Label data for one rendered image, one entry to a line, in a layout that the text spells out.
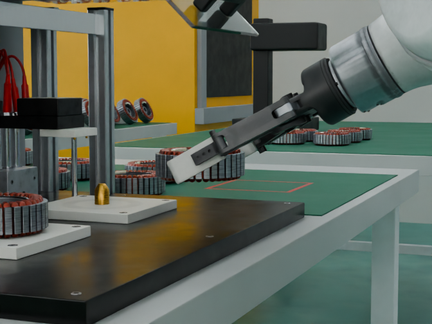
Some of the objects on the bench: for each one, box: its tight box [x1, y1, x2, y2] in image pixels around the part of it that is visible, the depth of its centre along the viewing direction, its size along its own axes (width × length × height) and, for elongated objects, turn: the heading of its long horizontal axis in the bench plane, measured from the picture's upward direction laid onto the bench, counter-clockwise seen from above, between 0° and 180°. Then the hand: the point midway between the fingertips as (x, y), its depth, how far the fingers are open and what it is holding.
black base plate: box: [0, 190, 305, 324], centre depth 113 cm, size 47×64×2 cm
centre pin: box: [95, 183, 109, 205], centre depth 123 cm, size 2×2×3 cm
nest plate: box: [48, 195, 177, 224], centre depth 123 cm, size 15×15×1 cm
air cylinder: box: [0, 166, 38, 194], centre depth 128 cm, size 5×8×6 cm
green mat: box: [26, 163, 398, 216], centre depth 180 cm, size 94×61×1 cm
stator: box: [59, 167, 71, 190], centre depth 166 cm, size 11×11×4 cm
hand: (203, 162), depth 117 cm, fingers closed on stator, 11 cm apart
